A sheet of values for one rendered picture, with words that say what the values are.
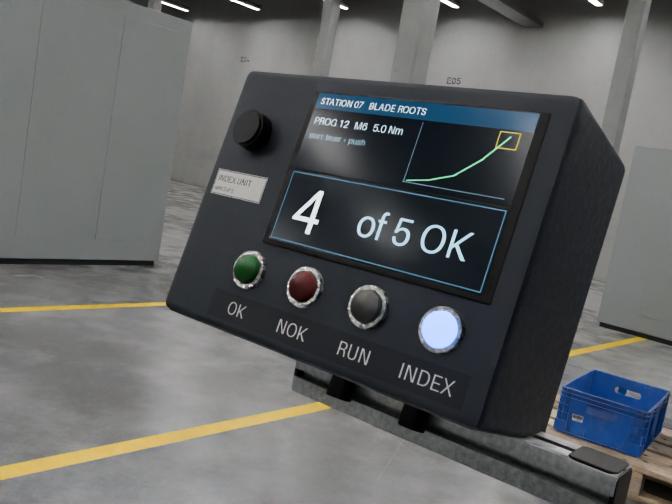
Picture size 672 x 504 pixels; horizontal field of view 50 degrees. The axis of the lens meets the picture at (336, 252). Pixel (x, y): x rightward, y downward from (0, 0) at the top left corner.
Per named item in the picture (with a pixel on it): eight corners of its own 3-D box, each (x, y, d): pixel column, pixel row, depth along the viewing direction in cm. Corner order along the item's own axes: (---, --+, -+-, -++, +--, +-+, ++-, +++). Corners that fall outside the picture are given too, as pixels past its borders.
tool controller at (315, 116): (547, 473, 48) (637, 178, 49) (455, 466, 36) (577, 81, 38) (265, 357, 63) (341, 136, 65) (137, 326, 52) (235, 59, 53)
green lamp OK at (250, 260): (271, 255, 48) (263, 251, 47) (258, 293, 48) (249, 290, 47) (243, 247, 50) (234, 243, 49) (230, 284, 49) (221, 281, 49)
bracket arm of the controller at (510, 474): (623, 513, 42) (634, 465, 42) (607, 528, 40) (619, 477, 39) (315, 385, 56) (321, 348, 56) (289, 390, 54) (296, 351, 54)
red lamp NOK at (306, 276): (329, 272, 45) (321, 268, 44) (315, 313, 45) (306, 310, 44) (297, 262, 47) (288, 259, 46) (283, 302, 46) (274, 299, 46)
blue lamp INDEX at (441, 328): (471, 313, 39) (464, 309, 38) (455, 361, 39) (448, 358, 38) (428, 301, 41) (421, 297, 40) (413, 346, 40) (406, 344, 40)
